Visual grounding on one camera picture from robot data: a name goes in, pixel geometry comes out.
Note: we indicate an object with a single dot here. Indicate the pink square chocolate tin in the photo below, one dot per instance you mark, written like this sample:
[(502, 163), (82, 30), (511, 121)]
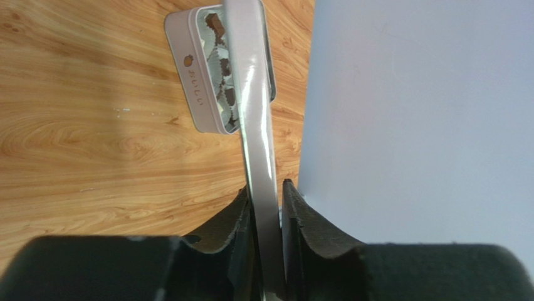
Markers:
[(196, 52)]

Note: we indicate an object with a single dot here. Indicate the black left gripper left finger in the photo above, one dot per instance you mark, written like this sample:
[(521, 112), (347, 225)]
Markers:
[(216, 261)]

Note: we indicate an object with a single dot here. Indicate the silver square tin lid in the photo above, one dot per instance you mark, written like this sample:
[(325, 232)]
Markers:
[(254, 83)]

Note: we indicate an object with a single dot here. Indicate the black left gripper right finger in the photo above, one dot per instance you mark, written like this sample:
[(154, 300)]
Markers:
[(322, 262)]

